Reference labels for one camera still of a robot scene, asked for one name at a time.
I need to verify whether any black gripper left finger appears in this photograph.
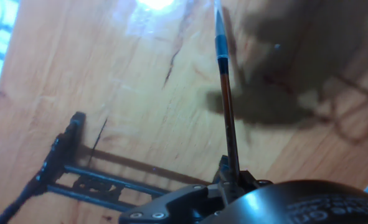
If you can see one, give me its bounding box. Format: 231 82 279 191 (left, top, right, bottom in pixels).
118 155 234 224

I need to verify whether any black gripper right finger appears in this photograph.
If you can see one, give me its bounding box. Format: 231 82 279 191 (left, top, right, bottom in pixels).
235 169 273 200

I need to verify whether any thin brown calligraphy brush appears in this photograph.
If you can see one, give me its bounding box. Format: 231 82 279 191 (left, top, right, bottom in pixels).
214 0 242 184

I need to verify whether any black ornate pen rack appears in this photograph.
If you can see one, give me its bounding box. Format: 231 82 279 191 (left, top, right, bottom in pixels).
0 111 209 224

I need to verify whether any glossy brown wooden board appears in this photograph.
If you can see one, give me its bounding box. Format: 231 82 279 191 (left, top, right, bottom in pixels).
0 0 368 224

